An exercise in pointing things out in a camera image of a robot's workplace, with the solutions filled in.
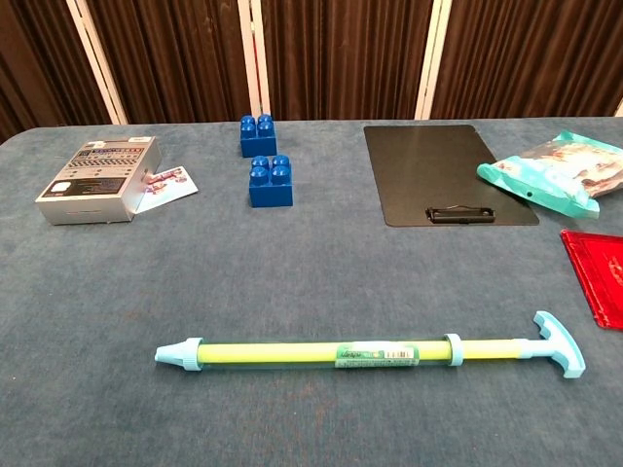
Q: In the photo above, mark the white printed card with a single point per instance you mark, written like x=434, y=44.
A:
x=168, y=187

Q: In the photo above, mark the silver printed cardboard box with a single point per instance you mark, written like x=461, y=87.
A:
x=97, y=182

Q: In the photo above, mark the teal snack bag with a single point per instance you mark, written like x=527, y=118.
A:
x=550, y=177

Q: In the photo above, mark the blue toy building brick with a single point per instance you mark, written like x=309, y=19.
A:
x=270, y=187
x=258, y=138

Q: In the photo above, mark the black clipboard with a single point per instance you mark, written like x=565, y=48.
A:
x=428, y=170

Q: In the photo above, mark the blue table cloth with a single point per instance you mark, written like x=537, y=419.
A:
x=311, y=272

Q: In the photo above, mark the white screen frame post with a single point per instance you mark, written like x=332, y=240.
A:
x=95, y=58
x=255, y=53
x=430, y=58
x=619, y=109

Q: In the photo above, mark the brown pleated curtain panel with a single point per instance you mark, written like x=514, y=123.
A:
x=34, y=63
x=530, y=58
x=170, y=58
x=340, y=58

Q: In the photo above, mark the red transparent plastic sheet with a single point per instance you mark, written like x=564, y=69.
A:
x=601, y=277

